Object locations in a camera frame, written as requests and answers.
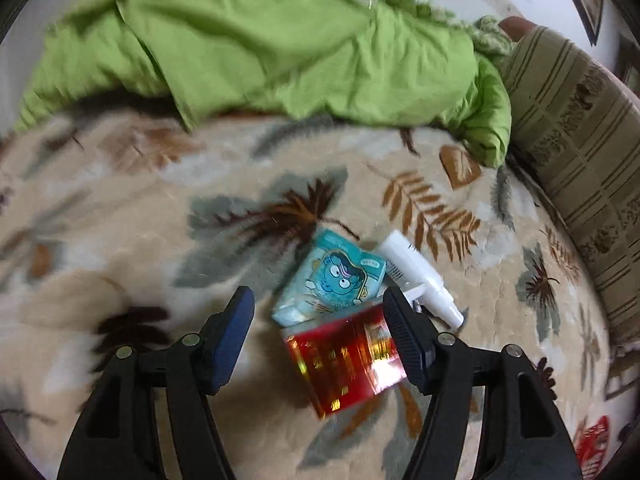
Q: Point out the white tube bottle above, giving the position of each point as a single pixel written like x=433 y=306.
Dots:
x=410 y=260

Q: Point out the beige leaf-printed blanket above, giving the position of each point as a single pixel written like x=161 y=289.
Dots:
x=125 y=210

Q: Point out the teal cartoon snack packet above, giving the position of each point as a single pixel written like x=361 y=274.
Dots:
x=335 y=275

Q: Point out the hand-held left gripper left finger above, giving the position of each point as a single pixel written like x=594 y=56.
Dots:
x=232 y=340

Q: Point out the brown pillow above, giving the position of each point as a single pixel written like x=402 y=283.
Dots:
x=517 y=27

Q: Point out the green blanket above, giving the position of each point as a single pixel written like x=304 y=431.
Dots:
x=280 y=45

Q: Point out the striped olive sofa cushion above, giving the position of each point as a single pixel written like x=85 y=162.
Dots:
x=580 y=145

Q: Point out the shiny red box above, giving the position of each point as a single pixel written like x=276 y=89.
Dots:
x=340 y=360

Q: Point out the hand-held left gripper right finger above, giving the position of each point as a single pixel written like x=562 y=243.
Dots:
x=400 y=330

